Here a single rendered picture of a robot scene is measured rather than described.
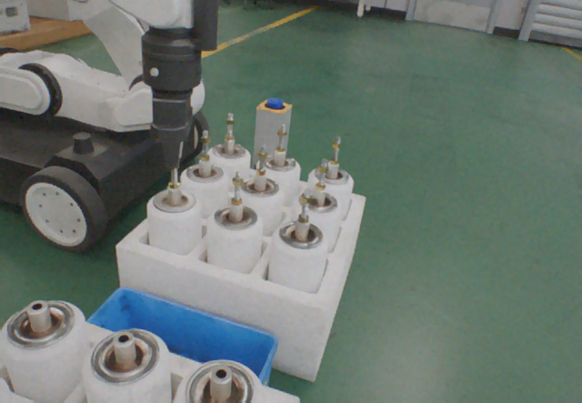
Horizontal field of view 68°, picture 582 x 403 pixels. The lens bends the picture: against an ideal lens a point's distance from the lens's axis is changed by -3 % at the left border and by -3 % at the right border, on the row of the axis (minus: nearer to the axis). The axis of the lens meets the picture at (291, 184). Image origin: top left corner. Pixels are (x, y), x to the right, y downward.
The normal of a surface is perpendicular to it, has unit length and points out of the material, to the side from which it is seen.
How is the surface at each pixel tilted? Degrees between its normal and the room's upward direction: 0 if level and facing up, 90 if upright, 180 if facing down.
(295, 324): 90
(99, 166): 46
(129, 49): 90
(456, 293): 0
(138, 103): 90
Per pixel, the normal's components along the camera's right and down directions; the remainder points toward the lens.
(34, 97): -0.29, 0.44
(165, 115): 0.07, 0.50
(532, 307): 0.11, -0.87
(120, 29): -0.11, 0.77
